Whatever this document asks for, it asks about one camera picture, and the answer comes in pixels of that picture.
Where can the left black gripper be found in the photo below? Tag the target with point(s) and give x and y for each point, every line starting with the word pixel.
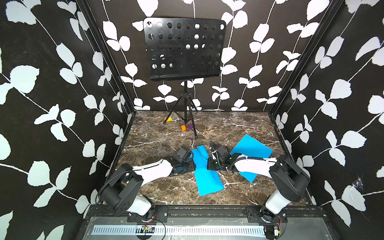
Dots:
pixel 192 166

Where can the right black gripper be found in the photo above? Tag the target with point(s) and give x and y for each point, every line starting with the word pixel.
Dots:
pixel 209 166

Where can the cyan paper sheet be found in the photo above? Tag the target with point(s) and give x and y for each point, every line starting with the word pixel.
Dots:
pixel 251 147
pixel 208 181

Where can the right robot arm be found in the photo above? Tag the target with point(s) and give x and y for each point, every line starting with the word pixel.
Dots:
pixel 290 179

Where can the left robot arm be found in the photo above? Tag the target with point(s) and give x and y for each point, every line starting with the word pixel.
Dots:
pixel 121 191

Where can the black perforated music stand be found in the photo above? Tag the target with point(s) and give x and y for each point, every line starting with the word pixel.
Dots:
pixel 183 49

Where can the white slotted cable duct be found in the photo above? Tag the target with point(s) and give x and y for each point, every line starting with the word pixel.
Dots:
pixel 249 231

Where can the black front mounting rail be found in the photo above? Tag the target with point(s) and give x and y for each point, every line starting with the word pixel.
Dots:
pixel 251 214

